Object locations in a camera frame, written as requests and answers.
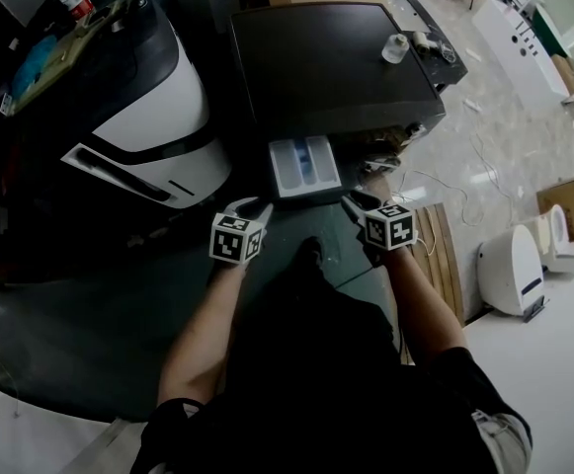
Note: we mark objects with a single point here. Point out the small clear bottle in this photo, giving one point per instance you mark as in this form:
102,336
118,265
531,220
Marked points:
394,50

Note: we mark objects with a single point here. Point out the blue cloth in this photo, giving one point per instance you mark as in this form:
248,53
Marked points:
34,67

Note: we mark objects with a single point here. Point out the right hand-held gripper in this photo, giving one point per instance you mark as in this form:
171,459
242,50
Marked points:
390,227

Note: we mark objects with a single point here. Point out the person's left forearm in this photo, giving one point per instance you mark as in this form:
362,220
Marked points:
197,343

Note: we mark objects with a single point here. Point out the white and dark robot machine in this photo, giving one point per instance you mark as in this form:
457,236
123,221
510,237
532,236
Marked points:
158,116

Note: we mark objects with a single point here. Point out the beige board frame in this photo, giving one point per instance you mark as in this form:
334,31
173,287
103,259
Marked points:
84,37

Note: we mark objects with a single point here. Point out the person's black clothing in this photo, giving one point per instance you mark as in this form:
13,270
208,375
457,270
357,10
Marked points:
316,403

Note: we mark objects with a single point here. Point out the white rounded appliance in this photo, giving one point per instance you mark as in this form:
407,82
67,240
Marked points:
511,269

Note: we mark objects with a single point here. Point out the person's right forearm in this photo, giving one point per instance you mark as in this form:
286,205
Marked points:
425,309

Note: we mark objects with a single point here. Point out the black metal cart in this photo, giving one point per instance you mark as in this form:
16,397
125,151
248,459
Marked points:
449,62

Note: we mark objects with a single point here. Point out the black washing machine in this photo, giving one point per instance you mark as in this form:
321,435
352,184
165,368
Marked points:
326,67

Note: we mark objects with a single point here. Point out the tape roll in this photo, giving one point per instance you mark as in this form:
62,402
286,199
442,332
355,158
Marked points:
421,41

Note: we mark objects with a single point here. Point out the white curved panel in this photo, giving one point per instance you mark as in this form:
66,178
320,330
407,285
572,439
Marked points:
518,47

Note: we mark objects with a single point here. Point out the white toilet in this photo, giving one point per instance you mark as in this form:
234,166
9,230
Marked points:
563,245

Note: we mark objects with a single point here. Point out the grey detergent drawer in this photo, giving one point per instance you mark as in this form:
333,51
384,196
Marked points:
286,171

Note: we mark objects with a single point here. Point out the small cardboard box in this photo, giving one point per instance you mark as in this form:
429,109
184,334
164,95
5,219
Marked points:
563,195

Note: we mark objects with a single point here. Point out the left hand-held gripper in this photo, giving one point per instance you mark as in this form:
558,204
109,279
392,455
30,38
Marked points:
227,242

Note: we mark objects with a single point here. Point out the person's black shoe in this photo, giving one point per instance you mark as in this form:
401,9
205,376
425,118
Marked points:
310,252

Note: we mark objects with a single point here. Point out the wooden slatted pallet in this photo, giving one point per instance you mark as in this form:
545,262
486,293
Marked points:
444,264

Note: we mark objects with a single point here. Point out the dark green floor mat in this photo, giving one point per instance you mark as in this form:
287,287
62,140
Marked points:
94,324

